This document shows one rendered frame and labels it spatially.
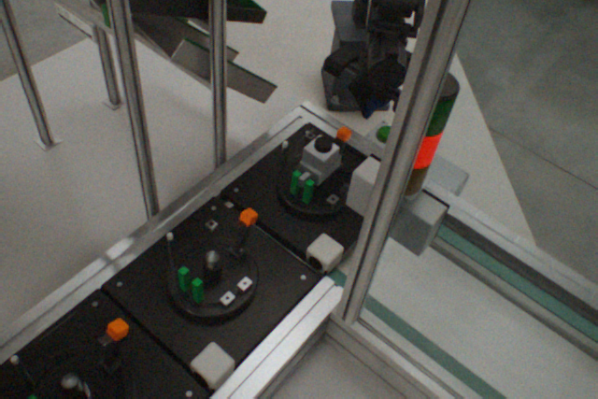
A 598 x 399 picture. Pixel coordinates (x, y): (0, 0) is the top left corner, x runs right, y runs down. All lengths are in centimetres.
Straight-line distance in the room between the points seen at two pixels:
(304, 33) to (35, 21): 184
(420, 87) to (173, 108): 87
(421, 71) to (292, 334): 50
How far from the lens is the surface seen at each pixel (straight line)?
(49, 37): 306
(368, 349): 96
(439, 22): 54
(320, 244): 97
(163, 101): 138
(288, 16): 164
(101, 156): 128
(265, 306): 93
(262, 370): 90
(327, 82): 141
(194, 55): 99
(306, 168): 99
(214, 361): 87
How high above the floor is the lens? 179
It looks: 49 degrees down
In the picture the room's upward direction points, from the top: 8 degrees clockwise
